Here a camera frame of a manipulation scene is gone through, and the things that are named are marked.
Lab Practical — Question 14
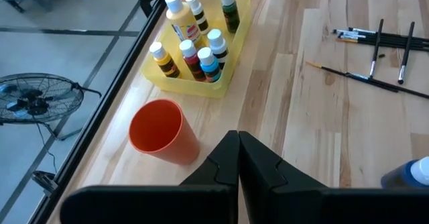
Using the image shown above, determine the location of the black floor fan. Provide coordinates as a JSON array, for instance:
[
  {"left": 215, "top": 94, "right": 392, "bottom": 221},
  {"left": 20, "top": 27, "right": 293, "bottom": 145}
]
[{"left": 0, "top": 72, "right": 103, "bottom": 142}]

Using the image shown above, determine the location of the black fan power cord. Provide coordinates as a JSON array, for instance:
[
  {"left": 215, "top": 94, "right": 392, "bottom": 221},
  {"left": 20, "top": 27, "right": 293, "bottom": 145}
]
[{"left": 33, "top": 121, "right": 60, "bottom": 174}]

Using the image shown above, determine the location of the thick black brush silver ferrule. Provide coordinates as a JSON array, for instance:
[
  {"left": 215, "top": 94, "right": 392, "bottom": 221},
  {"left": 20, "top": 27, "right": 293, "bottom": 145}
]
[{"left": 344, "top": 71, "right": 429, "bottom": 100}]

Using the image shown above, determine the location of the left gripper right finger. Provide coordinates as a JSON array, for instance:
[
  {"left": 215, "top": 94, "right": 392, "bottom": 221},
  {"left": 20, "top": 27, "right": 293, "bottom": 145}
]
[{"left": 239, "top": 131, "right": 429, "bottom": 224}]

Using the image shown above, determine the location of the black-bristle brush silver ferrule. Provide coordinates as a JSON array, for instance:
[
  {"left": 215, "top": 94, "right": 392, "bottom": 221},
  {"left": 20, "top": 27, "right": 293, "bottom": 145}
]
[{"left": 397, "top": 21, "right": 416, "bottom": 85}]

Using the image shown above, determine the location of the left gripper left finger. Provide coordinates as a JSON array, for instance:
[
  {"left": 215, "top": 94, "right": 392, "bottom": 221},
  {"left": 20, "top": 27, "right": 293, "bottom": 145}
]
[{"left": 59, "top": 129, "right": 240, "bottom": 224}]

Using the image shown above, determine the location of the red-orange plastic cup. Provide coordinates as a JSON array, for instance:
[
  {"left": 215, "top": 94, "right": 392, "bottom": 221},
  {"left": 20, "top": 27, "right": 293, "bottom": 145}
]
[{"left": 128, "top": 98, "right": 201, "bottom": 166}]

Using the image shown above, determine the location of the black aluminium table frame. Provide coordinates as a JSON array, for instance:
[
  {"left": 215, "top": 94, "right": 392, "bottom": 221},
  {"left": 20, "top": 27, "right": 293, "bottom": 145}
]
[{"left": 28, "top": 0, "right": 178, "bottom": 224}]

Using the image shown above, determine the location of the red paint bottle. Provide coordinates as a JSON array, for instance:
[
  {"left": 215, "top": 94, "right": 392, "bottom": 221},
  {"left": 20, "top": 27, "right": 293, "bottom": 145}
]
[{"left": 178, "top": 38, "right": 207, "bottom": 82}]

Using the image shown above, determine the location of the large yellow paint bottle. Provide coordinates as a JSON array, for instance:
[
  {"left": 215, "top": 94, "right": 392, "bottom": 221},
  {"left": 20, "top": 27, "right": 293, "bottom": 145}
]
[{"left": 164, "top": 0, "right": 206, "bottom": 49}]

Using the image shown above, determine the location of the green paint bottle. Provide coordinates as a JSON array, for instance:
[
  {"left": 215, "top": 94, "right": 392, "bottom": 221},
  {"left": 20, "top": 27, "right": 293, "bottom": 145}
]
[{"left": 220, "top": 0, "right": 241, "bottom": 34}]

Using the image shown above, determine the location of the yellow translucent plastic tray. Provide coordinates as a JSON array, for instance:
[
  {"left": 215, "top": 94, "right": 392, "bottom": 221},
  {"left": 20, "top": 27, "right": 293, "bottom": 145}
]
[{"left": 140, "top": 0, "right": 252, "bottom": 99}]

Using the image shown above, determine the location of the light blue paint bottle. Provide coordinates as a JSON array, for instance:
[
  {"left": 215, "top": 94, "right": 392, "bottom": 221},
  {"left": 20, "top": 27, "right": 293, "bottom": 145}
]
[{"left": 196, "top": 46, "right": 223, "bottom": 84}]

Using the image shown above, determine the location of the dark blue paint bottle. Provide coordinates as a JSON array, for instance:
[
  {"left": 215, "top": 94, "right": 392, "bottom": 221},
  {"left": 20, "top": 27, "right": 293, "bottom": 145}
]
[{"left": 380, "top": 156, "right": 429, "bottom": 189}]

